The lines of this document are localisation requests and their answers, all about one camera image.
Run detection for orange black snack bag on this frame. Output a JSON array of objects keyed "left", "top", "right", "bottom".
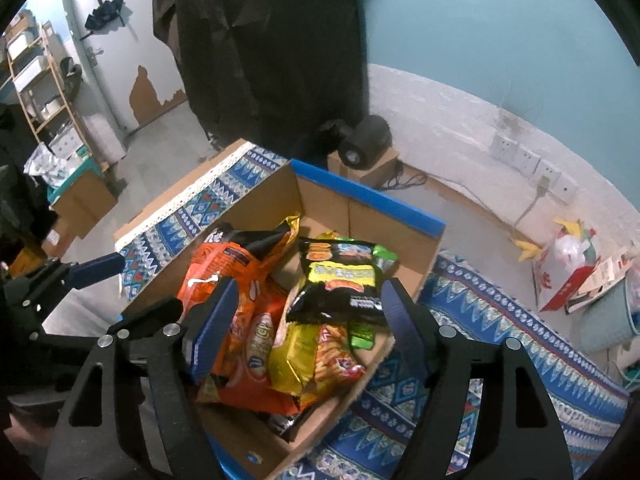
[{"left": 178, "top": 214, "right": 299, "bottom": 388}]

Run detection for yellow chips bag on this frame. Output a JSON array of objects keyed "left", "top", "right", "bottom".
[{"left": 268, "top": 323, "right": 366, "bottom": 411}]

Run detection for black yellow snack bag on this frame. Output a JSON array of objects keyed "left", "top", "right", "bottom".
[{"left": 286, "top": 237, "right": 385, "bottom": 325}]

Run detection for green snack bag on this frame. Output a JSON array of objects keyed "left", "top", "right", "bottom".
[{"left": 348, "top": 244, "right": 399, "bottom": 350}]

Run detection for orange Wangwang snack bag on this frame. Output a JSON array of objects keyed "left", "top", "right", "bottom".
[{"left": 196, "top": 280, "right": 300, "bottom": 415}]

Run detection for left hand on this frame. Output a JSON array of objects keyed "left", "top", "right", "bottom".
[{"left": 4, "top": 413, "right": 54, "bottom": 467}]

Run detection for light blue bucket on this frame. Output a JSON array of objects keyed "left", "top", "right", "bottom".
[{"left": 577, "top": 278, "right": 639, "bottom": 354}]

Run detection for blue patterned cloth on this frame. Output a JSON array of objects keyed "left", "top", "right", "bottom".
[{"left": 115, "top": 141, "right": 639, "bottom": 479}]

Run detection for blue-edged cardboard box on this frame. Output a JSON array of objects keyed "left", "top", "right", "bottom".
[{"left": 118, "top": 158, "right": 446, "bottom": 480}]

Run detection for white red plastic bag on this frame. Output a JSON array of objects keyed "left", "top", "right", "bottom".
[{"left": 532, "top": 219, "right": 601, "bottom": 312}]

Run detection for wooden shelf rack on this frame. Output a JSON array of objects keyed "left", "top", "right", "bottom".
[{"left": 1, "top": 10, "right": 92, "bottom": 159}]

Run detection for brown cardboard box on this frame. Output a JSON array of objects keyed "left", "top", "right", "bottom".
[{"left": 326, "top": 148, "right": 399, "bottom": 188}]

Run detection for black round speaker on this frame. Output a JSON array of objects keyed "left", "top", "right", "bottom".
[{"left": 326, "top": 115, "right": 392, "bottom": 170}]

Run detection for black umbrella on door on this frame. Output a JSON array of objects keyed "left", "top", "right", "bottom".
[{"left": 80, "top": 0, "right": 125, "bottom": 41}]

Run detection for black hanging coat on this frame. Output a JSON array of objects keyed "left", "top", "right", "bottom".
[{"left": 152, "top": 0, "right": 368, "bottom": 164}]

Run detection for black power cable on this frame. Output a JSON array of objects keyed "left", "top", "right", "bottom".
[{"left": 380, "top": 159, "right": 516, "bottom": 231}]

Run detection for wall power sockets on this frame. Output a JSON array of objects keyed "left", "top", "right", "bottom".
[{"left": 489, "top": 132, "right": 578, "bottom": 205}]

